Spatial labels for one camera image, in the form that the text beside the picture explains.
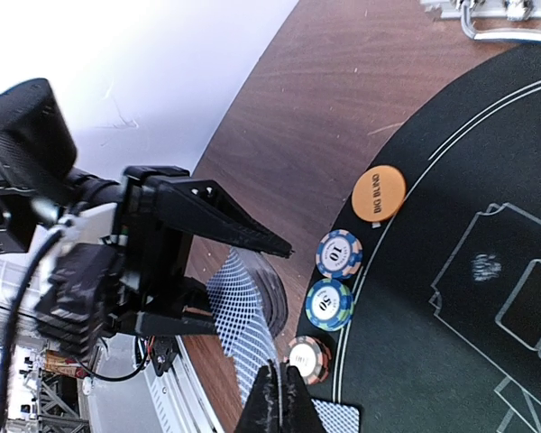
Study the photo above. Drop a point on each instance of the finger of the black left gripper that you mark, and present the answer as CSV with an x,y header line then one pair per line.
x,y
153,324
204,208

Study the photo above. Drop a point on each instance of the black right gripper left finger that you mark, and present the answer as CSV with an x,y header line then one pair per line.
x,y
261,412

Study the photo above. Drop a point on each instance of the green chips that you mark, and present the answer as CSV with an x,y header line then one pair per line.
x,y
329,305

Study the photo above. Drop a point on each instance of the card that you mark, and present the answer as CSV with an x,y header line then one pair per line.
x,y
337,418
251,348

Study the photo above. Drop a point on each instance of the blue chips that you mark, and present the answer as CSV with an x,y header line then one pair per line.
x,y
339,255

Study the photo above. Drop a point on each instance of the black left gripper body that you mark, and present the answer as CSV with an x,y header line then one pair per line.
x,y
96,277

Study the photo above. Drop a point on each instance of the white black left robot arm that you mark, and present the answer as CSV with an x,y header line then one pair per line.
x,y
37,158

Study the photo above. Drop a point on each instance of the blue patterned card deck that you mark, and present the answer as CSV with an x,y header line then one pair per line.
x,y
247,285

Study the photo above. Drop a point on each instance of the orange big blind button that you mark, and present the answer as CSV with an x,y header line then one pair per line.
x,y
379,193

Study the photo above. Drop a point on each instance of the round black poker mat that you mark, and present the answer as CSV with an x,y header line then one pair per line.
x,y
446,329

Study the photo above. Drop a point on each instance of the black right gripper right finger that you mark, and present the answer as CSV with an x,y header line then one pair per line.
x,y
298,413

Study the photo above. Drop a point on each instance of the aluminium poker case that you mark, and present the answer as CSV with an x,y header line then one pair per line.
x,y
491,21

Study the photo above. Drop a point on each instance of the orange chips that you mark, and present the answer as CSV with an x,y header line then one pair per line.
x,y
312,358

